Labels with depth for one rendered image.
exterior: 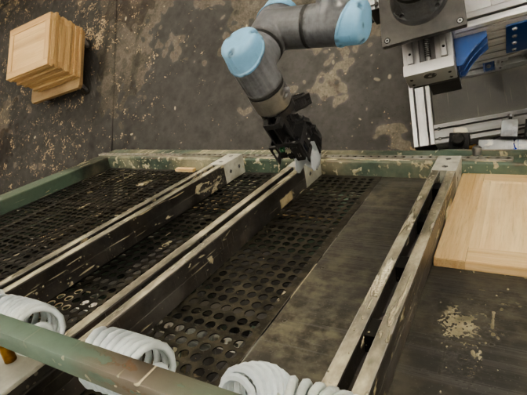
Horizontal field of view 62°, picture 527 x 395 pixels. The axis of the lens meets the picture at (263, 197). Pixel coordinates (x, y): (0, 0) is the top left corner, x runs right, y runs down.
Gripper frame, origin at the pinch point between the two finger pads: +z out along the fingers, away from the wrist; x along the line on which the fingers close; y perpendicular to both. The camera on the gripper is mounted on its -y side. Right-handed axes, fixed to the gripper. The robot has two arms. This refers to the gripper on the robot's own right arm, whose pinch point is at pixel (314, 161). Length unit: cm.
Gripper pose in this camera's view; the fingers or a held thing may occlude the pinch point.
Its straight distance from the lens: 100.2
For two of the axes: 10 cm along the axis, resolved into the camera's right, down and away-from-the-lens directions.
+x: 8.7, -1.1, -4.7
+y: -2.0, 8.1, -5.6
